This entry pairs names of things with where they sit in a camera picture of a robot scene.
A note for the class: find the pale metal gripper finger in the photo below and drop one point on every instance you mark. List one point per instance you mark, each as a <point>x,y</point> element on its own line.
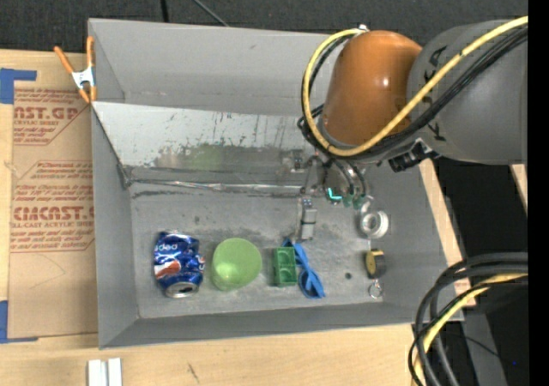
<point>309,223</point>
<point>305,180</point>

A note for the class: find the green toy brick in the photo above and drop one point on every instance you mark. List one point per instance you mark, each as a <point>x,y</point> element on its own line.
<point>284,267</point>

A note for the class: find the clear tape roll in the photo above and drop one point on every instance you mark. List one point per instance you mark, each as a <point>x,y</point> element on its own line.
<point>364,223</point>

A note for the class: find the grey metal bin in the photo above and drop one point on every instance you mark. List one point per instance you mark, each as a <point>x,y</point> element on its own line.
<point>257,212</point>

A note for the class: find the blue sunglasses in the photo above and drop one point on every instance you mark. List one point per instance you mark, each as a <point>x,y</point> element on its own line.
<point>309,279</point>

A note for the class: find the green plastic cup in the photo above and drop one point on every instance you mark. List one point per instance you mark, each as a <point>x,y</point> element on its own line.
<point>236,264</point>

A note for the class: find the crushed blue soda can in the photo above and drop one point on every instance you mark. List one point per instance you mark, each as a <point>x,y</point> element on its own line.
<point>178,262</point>

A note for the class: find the brown cardboard board red print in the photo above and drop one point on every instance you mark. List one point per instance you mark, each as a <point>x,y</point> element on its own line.
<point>51,204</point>

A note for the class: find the black cylinder on white bracket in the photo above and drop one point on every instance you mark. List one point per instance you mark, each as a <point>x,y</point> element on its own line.
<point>407,159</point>

